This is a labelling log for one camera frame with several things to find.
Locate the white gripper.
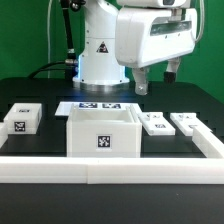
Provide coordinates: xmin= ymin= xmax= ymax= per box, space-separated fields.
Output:
xmin=115 ymin=7 xmax=197 ymax=95

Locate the white cabinet door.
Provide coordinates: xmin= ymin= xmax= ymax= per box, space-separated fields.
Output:
xmin=138 ymin=112 xmax=175 ymax=136
xmin=170 ymin=113 xmax=210 ymax=136

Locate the white cabinet body box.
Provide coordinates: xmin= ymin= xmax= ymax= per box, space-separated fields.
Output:
xmin=66 ymin=105 xmax=142 ymax=158

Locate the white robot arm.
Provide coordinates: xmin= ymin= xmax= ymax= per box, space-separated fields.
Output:
xmin=59 ymin=0 xmax=197 ymax=95

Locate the white cabinet top block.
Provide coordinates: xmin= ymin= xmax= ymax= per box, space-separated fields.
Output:
xmin=4 ymin=103 xmax=42 ymax=134

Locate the white U-shaped obstacle fence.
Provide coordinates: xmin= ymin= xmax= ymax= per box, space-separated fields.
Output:
xmin=0 ymin=127 xmax=224 ymax=184

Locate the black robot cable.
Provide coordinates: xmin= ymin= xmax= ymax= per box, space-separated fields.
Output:
xmin=27 ymin=0 xmax=80 ymax=80

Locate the white marker base plate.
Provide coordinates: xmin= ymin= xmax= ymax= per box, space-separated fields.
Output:
xmin=55 ymin=101 xmax=142 ymax=116

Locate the white thin cable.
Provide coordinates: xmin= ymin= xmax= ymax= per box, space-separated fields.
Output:
xmin=47 ymin=0 xmax=54 ymax=80

